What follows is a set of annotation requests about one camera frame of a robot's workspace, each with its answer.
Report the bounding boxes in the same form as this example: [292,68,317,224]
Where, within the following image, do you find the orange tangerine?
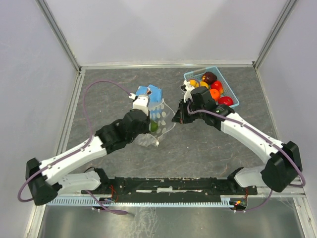
[210,89,221,102]

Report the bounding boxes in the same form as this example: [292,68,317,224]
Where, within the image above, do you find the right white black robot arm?
[172,82,306,194]

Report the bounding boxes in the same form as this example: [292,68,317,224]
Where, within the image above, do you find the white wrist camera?
[129,93,150,114]
[180,79,195,102]

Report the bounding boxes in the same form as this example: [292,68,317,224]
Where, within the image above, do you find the blue patterned cloth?
[135,84,163,103]

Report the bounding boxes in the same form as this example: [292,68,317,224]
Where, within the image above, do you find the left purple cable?
[17,80,136,203]

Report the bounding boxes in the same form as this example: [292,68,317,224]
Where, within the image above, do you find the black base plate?
[91,177,258,203]

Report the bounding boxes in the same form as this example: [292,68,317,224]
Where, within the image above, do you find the small yellow lemon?
[189,79,199,87]

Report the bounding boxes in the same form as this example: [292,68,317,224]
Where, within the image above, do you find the green orange mango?
[150,120,159,133]

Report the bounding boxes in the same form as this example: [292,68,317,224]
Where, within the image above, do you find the light blue cable duct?
[47,195,243,208]

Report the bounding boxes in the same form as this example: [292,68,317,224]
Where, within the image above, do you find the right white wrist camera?
[180,79,195,102]

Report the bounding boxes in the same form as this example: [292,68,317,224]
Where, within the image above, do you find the yellow round fruit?
[199,81,210,89]

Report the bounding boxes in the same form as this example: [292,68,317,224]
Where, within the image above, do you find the red yellow pear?
[211,80,224,94]

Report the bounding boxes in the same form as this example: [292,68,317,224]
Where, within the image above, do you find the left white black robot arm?
[25,109,151,206]

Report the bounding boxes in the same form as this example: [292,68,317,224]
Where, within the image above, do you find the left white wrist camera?
[129,93,150,114]

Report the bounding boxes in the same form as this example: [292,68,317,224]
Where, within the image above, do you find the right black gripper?
[172,99,205,124]

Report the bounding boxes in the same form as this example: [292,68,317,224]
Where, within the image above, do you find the bright red apple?
[218,96,234,106]

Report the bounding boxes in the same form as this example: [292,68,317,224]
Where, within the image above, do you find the light blue plastic basket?
[184,66,240,109]

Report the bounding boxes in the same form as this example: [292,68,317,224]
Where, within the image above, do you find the dark red apple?
[202,72,217,85]

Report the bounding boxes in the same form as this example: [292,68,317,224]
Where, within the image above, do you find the clear dotted zip bag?
[136,99,175,147]

